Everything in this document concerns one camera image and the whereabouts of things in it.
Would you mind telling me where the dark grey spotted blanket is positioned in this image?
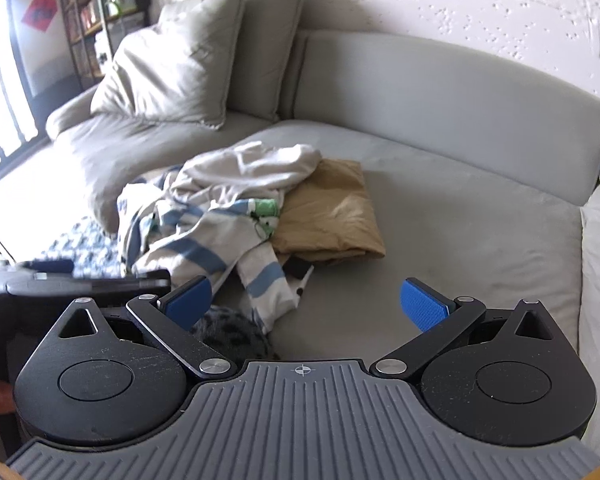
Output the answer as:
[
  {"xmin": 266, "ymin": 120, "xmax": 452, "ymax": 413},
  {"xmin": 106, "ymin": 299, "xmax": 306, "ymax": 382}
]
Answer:
[{"xmin": 190, "ymin": 307, "xmax": 282, "ymax": 362}]

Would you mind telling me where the olive grey throw pillow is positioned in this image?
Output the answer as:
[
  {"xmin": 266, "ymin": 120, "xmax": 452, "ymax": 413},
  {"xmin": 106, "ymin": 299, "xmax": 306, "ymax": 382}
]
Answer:
[
  {"xmin": 227, "ymin": 0, "xmax": 311, "ymax": 122},
  {"xmin": 90, "ymin": 0, "xmax": 248, "ymax": 129}
]

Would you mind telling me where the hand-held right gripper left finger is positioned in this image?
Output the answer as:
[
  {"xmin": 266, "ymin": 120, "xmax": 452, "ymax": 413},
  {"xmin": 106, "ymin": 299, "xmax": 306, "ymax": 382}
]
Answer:
[{"xmin": 45, "ymin": 276, "xmax": 233, "ymax": 379}]

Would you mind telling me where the blue striped white garment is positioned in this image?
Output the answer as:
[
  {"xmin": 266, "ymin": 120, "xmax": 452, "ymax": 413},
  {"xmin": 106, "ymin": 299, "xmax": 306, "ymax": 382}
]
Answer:
[{"xmin": 116, "ymin": 165, "xmax": 316, "ymax": 334}]

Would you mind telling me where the barred window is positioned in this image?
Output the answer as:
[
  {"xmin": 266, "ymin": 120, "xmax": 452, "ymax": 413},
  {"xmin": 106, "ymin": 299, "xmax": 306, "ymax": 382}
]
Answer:
[{"xmin": 0, "ymin": 0, "xmax": 43, "ymax": 188}]

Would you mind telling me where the blue white patterned rug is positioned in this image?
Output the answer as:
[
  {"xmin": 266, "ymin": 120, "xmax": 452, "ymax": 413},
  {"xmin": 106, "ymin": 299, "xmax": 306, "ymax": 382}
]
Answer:
[{"xmin": 30, "ymin": 215, "xmax": 127, "ymax": 279}]

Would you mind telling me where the tan garment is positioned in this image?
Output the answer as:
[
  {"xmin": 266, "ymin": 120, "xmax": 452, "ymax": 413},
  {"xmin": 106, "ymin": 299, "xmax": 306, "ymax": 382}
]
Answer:
[{"xmin": 270, "ymin": 157, "xmax": 387, "ymax": 267}]

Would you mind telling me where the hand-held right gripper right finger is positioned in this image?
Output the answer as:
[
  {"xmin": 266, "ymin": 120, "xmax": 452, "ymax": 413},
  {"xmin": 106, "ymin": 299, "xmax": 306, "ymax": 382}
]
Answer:
[{"xmin": 370, "ymin": 277, "xmax": 565, "ymax": 379}]

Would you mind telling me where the wooden bookshelf with books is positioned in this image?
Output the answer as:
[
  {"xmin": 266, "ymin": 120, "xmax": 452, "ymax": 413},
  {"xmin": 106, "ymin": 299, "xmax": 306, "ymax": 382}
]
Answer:
[{"xmin": 52, "ymin": 0, "xmax": 149, "ymax": 81}]

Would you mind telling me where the red paper window decoration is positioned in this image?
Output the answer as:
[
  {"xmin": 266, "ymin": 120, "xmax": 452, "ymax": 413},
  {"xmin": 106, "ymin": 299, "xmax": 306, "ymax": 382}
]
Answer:
[{"xmin": 21, "ymin": 0, "xmax": 55, "ymax": 32}]

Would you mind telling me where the grey fabric sofa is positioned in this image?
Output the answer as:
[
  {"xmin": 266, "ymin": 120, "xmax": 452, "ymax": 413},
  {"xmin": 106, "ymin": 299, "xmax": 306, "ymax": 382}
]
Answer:
[{"xmin": 45, "ymin": 30, "xmax": 600, "ymax": 361}]

